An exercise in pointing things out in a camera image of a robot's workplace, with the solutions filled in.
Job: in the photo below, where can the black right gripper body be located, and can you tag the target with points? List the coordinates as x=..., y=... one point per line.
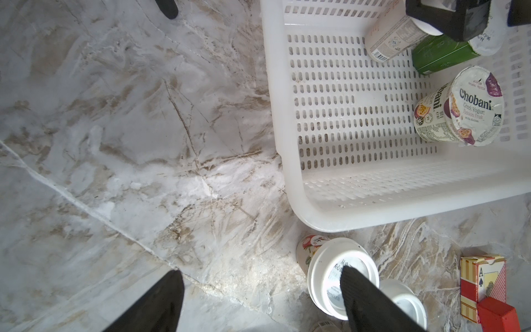
x=469, y=20

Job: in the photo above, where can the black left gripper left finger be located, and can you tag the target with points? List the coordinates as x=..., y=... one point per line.
x=159, y=309

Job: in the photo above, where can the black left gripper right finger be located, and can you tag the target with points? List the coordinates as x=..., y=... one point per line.
x=368, y=308

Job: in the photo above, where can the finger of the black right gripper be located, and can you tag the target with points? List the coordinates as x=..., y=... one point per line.
x=519, y=13

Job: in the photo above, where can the white lid yogurt cup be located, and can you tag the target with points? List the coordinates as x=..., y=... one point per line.
x=322, y=260
x=394, y=32
x=401, y=295
x=325, y=326

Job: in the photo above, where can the green yogurt cup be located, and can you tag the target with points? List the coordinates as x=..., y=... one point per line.
x=435, y=53

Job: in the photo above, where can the Chobani yogurt cup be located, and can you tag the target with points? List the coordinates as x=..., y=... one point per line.
x=467, y=110

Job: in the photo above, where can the white plastic basket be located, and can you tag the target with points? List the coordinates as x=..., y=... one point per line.
x=344, y=123

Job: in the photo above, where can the playing card box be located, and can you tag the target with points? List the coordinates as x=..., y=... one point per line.
x=481, y=276

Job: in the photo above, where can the black perforated music stand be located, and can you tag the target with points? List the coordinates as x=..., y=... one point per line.
x=169, y=8

